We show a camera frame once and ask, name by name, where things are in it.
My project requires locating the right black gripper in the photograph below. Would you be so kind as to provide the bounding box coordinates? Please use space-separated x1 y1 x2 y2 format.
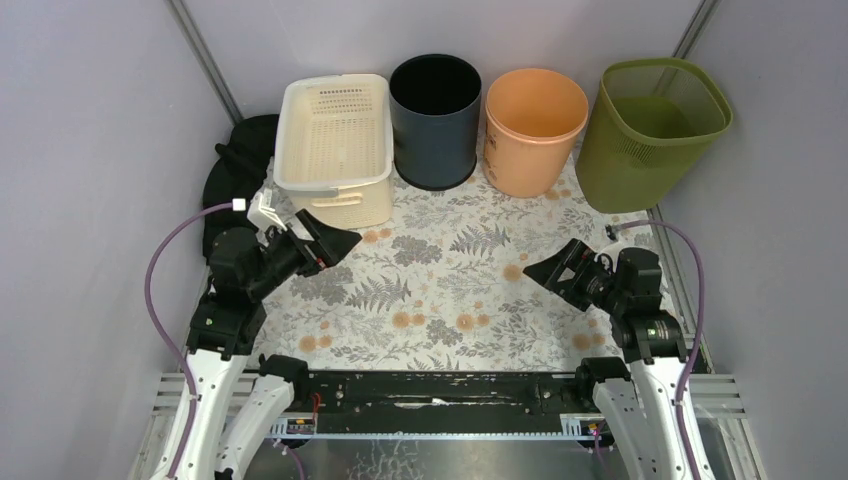
522 237 626 314

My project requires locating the cream perforated large basket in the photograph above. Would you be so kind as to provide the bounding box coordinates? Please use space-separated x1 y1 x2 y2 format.
273 73 395 231

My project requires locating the white slotted basket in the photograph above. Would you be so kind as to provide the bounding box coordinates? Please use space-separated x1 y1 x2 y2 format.
274 74 393 192

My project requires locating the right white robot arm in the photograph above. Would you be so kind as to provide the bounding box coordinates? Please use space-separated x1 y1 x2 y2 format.
523 239 715 479

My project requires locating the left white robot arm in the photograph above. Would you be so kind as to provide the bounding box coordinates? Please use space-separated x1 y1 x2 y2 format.
144 210 362 479

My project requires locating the floral patterned table mat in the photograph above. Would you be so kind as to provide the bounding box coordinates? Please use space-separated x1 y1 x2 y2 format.
254 167 646 372

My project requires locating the black cloth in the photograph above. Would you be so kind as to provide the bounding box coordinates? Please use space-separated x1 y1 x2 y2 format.
201 114 279 259

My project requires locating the orange round bin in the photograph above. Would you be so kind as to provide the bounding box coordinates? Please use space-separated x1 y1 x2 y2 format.
483 68 589 198

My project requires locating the dark blue round bin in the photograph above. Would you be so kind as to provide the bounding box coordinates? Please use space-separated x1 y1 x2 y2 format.
389 54 482 191

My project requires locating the green mesh waste bin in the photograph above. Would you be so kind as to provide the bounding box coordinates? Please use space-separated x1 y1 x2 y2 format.
575 57 734 214

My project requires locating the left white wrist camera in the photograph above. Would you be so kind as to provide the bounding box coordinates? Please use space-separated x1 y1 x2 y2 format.
247 187 288 233

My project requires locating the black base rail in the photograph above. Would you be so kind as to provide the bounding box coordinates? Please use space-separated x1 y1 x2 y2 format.
269 370 603 441

